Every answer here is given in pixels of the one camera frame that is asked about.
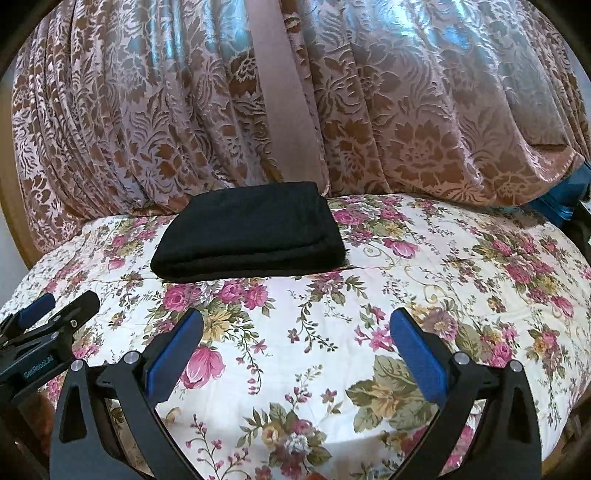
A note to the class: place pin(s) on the floral bed blanket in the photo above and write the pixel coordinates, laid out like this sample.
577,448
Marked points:
323,314

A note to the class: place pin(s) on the blue bag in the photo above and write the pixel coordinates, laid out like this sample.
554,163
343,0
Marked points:
556,203

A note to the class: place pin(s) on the brown floral curtain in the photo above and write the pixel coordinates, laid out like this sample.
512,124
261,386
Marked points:
184,115

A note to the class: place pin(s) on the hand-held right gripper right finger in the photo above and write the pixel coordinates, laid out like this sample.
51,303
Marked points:
418,355

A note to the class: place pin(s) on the black pants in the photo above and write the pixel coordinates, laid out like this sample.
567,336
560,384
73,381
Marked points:
249,235

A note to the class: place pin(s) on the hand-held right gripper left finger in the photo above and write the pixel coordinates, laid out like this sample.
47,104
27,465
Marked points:
178,342

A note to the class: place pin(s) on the wooden frame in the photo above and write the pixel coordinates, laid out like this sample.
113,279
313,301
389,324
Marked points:
14,207

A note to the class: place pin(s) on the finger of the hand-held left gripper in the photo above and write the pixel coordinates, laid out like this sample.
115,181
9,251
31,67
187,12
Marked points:
76,309
39,305

